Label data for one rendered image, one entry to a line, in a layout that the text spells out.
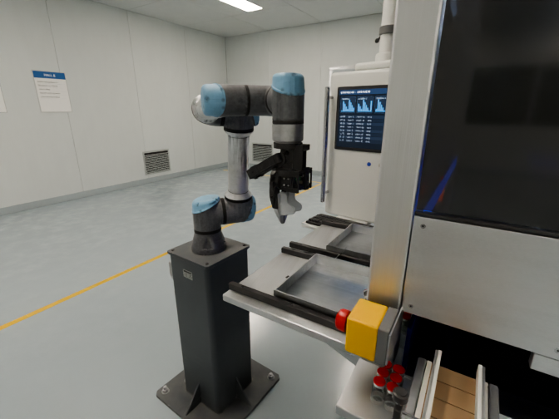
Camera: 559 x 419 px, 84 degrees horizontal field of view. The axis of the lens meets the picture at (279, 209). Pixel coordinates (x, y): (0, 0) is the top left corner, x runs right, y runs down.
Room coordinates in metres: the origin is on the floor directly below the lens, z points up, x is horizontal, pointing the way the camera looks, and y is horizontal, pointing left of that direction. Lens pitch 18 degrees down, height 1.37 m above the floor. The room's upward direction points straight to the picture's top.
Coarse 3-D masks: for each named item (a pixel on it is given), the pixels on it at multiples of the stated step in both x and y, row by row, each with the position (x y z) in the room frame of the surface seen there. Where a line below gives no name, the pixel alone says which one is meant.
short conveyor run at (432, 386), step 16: (416, 368) 0.44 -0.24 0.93; (432, 368) 0.40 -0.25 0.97; (480, 368) 0.40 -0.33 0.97; (416, 384) 0.40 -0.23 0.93; (432, 384) 0.37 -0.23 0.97; (448, 384) 0.41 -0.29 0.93; (464, 384) 0.41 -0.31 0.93; (480, 384) 0.37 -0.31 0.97; (400, 400) 0.32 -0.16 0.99; (416, 400) 0.37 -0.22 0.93; (432, 400) 0.34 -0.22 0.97; (448, 400) 0.38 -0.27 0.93; (464, 400) 0.38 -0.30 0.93; (480, 400) 0.34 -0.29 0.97; (496, 400) 0.37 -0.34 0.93; (400, 416) 0.32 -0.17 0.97; (416, 416) 0.35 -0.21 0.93; (432, 416) 0.35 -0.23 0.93; (448, 416) 0.35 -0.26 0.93; (464, 416) 0.35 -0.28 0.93; (480, 416) 0.32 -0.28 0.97; (496, 416) 0.35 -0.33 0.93
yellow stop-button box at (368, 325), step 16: (368, 304) 0.49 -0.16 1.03; (352, 320) 0.45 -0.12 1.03; (368, 320) 0.44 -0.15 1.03; (384, 320) 0.44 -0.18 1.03; (352, 336) 0.44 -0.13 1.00; (368, 336) 0.43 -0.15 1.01; (384, 336) 0.42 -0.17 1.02; (352, 352) 0.44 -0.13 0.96; (368, 352) 0.43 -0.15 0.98; (384, 352) 0.41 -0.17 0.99
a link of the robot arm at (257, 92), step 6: (252, 90) 0.81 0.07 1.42; (258, 90) 0.81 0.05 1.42; (264, 90) 0.82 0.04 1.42; (252, 96) 0.80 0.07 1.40; (258, 96) 0.81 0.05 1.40; (264, 96) 0.81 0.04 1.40; (252, 102) 0.80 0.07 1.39; (258, 102) 0.81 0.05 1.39; (264, 102) 0.81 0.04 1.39; (252, 108) 0.80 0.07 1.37; (258, 108) 0.81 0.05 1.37; (264, 108) 0.82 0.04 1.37; (252, 114) 0.82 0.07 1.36; (258, 114) 0.83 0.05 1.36; (264, 114) 0.83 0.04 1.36; (270, 114) 0.82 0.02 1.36
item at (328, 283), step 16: (320, 256) 0.93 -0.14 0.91; (304, 272) 0.86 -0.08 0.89; (320, 272) 0.87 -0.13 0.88; (336, 272) 0.87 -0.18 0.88; (352, 272) 0.87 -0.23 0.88; (368, 272) 0.84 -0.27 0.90; (288, 288) 0.78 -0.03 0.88; (304, 288) 0.78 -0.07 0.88; (320, 288) 0.78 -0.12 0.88; (336, 288) 0.78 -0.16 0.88; (352, 288) 0.78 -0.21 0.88; (304, 304) 0.67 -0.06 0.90; (320, 304) 0.70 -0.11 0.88; (336, 304) 0.70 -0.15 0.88; (352, 304) 0.70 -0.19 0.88; (400, 336) 0.55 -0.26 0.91
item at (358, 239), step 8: (352, 224) 1.22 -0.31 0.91; (344, 232) 1.15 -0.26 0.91; (352, 232) 1.20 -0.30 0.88; (360, 232) 1.20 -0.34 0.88; (368, 232) 1.18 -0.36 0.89; (336, 240) 1.08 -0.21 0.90; (344, 240) 1.12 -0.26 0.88; (352, 240) 1.12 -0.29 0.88; (360, 240) 1.12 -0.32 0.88; (368, 240) 1.12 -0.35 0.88; (328, 248) 1.00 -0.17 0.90; (336, 248) 0.99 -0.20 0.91; (344, 248) 1.05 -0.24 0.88; (352, 248) 1.05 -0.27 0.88; (360, 248) 1.05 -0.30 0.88; (368, 248) 1.05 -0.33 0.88; (360, 256) 0.94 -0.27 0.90; (368, 256) 0.93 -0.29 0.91
